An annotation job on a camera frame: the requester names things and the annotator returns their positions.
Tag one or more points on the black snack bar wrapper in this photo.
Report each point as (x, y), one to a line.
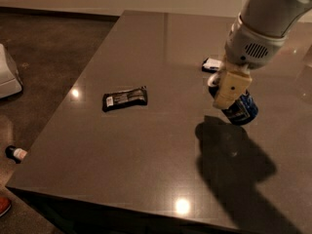
(124, 99)

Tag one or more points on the small bottle on floor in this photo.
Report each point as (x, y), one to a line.
(15, 153)

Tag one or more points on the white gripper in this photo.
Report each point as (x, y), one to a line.
(250, 48)

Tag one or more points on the red object at floor edge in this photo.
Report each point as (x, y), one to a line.
(5, 205)

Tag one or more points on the blue pepsi can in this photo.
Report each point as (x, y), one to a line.
(242, 111)

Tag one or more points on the white and blue snack packet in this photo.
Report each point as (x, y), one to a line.
(211, 65)

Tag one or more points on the white robot base on floor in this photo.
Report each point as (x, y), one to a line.
(10, 82)

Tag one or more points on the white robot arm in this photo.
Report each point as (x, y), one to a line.
(287, 12)

